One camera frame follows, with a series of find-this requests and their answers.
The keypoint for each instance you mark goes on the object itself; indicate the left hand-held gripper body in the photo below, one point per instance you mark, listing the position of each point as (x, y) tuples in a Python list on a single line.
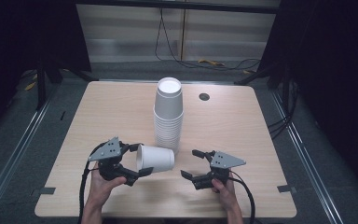
[(107, 152)]

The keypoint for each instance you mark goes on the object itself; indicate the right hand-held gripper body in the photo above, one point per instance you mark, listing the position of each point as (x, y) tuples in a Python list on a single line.
[(223, 161)]

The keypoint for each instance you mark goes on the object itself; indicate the single white paper cup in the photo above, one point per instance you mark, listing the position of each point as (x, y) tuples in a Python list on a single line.
[(155, 158)]

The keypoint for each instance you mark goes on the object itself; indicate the stack of white paper cups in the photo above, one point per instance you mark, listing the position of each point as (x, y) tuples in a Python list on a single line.
[(167, 124)]

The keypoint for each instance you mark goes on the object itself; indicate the person's right hand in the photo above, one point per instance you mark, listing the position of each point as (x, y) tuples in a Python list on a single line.
[(228, 193)]

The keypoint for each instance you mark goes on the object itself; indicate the person's left hand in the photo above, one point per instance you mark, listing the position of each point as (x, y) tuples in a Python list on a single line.
[(99, 189)]

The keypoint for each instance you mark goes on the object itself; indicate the small black strip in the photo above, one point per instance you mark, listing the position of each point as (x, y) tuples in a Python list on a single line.
[(62, 115)]

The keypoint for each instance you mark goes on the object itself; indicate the grey tape piece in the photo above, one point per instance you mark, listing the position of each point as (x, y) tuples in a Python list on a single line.
[(47, 190), (285, 188)]

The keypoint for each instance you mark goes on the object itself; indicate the yellow floor tape strip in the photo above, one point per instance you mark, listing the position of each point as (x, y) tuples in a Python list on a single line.
[(30, 86), (211, 62)]

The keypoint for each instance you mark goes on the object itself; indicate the black metal stand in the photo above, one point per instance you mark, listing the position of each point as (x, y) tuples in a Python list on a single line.
[(41, 87), (261, 73)]

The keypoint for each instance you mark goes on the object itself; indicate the black curtain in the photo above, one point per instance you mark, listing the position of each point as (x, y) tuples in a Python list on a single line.
[(28, 37), (332, 62)]

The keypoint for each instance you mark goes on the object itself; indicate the metal floor rail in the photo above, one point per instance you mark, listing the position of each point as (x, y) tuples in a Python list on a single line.
[(18, 149), (304, 155)]

